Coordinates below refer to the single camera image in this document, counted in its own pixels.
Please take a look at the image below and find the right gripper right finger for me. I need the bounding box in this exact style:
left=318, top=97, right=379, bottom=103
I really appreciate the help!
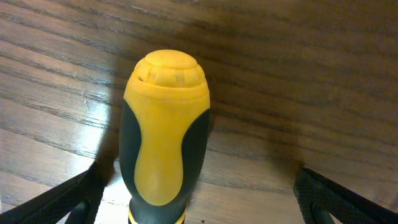
left=293, top=168, right=397, bottom=224

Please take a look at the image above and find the stubby yellow black screwdriver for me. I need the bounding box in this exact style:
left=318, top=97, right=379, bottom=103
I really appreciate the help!
left=119, top=50, right=210, bottom=223

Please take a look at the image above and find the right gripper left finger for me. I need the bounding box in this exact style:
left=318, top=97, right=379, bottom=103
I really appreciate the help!
left=1, top=162, right=104, bottom=224

